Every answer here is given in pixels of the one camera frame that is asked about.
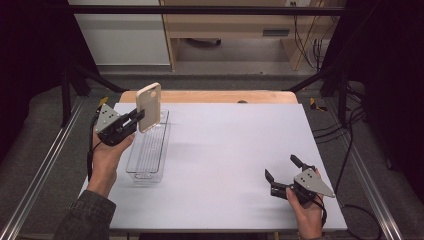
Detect black horizontal frame bar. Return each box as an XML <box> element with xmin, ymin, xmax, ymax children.
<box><xmin>66</xmin><ymin>4</ymin><xmax>348</xmax><ymax>17</ymax></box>

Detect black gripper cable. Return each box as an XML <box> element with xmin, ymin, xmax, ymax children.
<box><xmin>86</xmin><ymin>112</ymin><xmax>103</xmax><ymax>183</ymax></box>
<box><xmin>311</xmin><ymin>192</ymin><xmax>329</xmax><ymax>228</ymax></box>

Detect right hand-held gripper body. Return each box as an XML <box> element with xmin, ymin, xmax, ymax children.
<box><xmin>288</xmin><ymin>167</ymin><xmax>337</xmax><ymax>206</ymax></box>

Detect person's left hand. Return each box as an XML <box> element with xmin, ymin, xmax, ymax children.
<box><xmin>86</xmin><ymin>132</ymin><xmax>136</xmax><ymax>199</ymax></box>

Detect grey desk handle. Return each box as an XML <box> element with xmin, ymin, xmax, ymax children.
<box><xmin>261</xmin><ymin>28</ymin><xmax>291</xmax><ymax>38</ymax></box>

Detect beige printed phone case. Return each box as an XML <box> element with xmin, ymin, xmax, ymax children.
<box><xmin>135</xmin><ymin>82</ymin><xmax>163</xmax><ymax>134</ymax></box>

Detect person's right hand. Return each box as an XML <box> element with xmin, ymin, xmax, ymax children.
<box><xmin>285</xmin><ymin>187</ymin><xmax>325</xmax><ymax>239</ymax></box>

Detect clear plastic tray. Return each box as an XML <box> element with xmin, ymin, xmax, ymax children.
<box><xmin>125</xmin><ymin>109</ymin><xmax>172</xmax><ymax>184</ymax></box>

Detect black floor cables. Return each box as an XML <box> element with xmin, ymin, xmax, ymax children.
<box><xmin>312</xmin><ymin>81</ymin><xmax>385</xmax><ymax>240</ymax></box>

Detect white cabinet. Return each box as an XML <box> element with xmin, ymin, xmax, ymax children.
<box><xmin>66</xmin><ymin>0</ymin><xmax>171</xmax><ymax>67</ymax></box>

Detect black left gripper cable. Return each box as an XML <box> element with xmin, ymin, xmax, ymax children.
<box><xmin>86</xmin><ymin>112</ymin><xmax>103</xmax><ymax>183</ymax></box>

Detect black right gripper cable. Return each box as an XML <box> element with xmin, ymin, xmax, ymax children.
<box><xmin>311</xmin><ymin>192</ymin><xmax>329</xmax><ymax>228</ymax></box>

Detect black curtain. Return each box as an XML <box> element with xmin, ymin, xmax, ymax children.
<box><xmin>0</xmin><ymin>0</ymin><xmax>98</xmax><ymax>165</ymax></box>
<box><xmin>320</xmin><ymin>0</ymin><xmax>424</xmax><ymax>203</ymax></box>

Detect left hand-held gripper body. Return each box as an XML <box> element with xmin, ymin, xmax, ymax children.
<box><xmin>93</xmin><ymin>103</ymin><xmax>136</xmax><ymax>148</ymax></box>

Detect black metal stand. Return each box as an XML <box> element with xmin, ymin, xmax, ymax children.
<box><xmin>60</xmin><ymin>62</ymin><xmax>130</xmax><ymax>128</ymax></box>
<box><xmin>283</xmin><ymin>62</ymin><xmax>350</xmax><ymax>126</ymax></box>

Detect yellow black tape marker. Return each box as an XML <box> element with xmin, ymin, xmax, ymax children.
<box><xmin>96</xmin><ymin>96</ymin><xmax>110</xmax><ymax>111</ymax></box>
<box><xmin>308</xmin><ymin>97</ymin><xmax>329</xmax><ymax>113</ymax></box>

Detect hanging black desk cables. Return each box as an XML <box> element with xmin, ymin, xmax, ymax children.
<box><xmin>292</xmin><ymin>1</ymin><xmax>325</xmax><ymax>72</ymax></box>

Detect wooden desk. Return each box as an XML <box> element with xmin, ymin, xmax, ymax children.
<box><xmin>159</xmin><ymin>0</ymin><xmax>348</xmax><ymax>72</ymax></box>

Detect aluminium rail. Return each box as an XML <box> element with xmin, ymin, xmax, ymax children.
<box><xmin>324</xmin><ymin>98</ymin><xmax>405</xmax><ymax>240</ymax></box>
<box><xmin>0</xmin><ymin>96</ymin><xmax>86</xmax><ymax>240</ymax></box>

